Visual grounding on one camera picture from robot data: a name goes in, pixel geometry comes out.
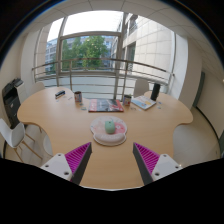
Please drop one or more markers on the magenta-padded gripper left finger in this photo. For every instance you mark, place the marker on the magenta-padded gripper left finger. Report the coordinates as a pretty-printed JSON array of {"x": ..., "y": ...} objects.
[{"x": 58, "y": 165}]

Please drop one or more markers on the white mug with red print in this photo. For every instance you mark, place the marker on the white mug with red print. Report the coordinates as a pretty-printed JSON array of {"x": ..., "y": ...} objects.
[{"x": 127, "y": 100}]

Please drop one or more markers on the mint green computer mouse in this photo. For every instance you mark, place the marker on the mint green computer mouse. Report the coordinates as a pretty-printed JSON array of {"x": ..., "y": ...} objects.
[{"x": 110, "y": 127}]

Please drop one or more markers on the blue and white booklet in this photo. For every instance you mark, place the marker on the blue and white booklet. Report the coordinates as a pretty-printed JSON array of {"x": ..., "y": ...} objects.
[{"x": 143, "y": 102}]

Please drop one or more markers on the white chair with wooden legs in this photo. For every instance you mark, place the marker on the white chair with wooden legs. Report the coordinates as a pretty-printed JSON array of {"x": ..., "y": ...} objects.
[{"x": 11, "y": 135}]

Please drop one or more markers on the round pink white mouse pad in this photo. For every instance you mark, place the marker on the round pink white mouse pad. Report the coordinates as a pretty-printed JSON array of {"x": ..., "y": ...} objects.
[{"x": 108, "y": 138}]

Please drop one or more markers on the white round table base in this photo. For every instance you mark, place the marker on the white round table base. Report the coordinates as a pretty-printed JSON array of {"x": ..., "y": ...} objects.
[{"x": 47, "y": 145}]

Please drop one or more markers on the grey metal balcony railing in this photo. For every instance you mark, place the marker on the grey metal balcony railing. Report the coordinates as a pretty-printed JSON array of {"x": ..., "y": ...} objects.
[{"x": 100, "y": 72}]

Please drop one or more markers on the black and white printer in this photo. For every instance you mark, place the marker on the black and white printer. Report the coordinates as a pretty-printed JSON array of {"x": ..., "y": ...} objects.
[{"x": 11, "y": 100}]

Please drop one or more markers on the black stapler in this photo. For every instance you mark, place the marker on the black stapler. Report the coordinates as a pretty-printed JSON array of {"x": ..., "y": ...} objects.
[{"x": 60, "y": 94}]

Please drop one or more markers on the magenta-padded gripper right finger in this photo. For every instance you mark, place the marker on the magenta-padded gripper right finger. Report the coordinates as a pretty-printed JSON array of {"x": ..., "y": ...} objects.
[{"x": 165, "y": 165}]

